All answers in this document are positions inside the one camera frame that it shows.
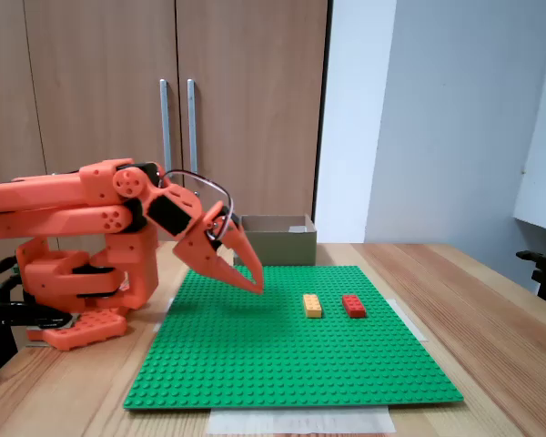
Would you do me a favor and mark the red lego block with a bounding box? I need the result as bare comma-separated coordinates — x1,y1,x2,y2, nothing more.
341,294,368,319

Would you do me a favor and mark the cardboard box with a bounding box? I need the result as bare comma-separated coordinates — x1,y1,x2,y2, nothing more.
232,214,319,268

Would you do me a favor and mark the green lego baseplate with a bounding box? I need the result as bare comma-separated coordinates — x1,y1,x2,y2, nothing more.
122,264,465,411

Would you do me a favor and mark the yellow lego block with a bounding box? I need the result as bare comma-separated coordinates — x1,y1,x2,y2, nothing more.
302,293,325,319

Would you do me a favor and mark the masking tape strip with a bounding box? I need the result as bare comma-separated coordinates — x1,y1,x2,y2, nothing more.
207,406,397,436
392,298,429,342
152,297,177,334

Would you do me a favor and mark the wooden cabinet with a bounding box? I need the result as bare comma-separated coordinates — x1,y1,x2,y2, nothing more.
0,0,334,245

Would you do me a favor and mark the black table clamp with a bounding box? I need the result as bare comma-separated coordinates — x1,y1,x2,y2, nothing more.
0,300,74,379

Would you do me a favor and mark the gripper servo cable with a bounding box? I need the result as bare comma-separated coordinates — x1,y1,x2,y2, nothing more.
161,168,235,238

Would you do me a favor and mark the silver cabinet handle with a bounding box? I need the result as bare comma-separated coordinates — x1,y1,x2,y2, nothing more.
158,78,174,170
186,78,200,179

